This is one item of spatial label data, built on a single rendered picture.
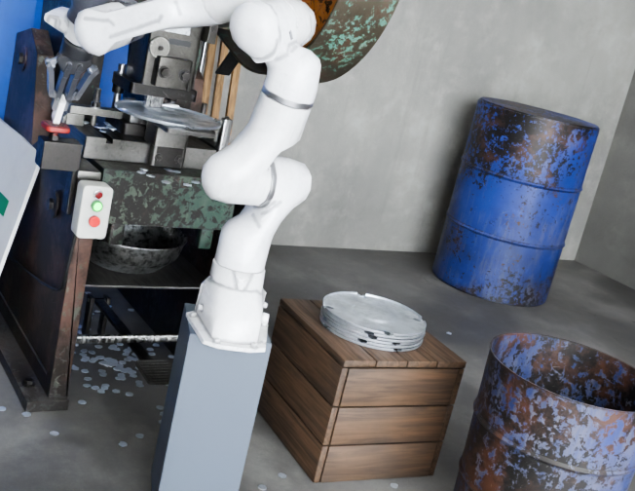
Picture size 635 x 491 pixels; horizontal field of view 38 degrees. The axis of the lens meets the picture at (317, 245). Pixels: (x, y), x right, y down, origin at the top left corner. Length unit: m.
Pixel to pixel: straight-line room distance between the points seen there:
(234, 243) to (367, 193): 2.65
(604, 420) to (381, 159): 2.66
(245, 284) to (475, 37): 2.98
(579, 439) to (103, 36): 1.34
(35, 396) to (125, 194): 0.58
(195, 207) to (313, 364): 0.54
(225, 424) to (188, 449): 0.10
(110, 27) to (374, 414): 1.15
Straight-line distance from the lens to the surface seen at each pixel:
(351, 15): 2.45
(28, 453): 2.34
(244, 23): 1.80
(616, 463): 2.20
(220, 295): 1.95
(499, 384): 2.17
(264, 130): 1.86
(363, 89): 4.38
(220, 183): 1.87
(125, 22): 1.98
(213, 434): 2.07
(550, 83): 5.13
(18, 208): 2.72
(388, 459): 2.50
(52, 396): 2.53
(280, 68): 1.84
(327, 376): 2.34
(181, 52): 2.56
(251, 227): 1.94
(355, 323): 2.39
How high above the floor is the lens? 1.20
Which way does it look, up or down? 15 degrees down
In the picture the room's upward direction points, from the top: 13 degrees clockwise
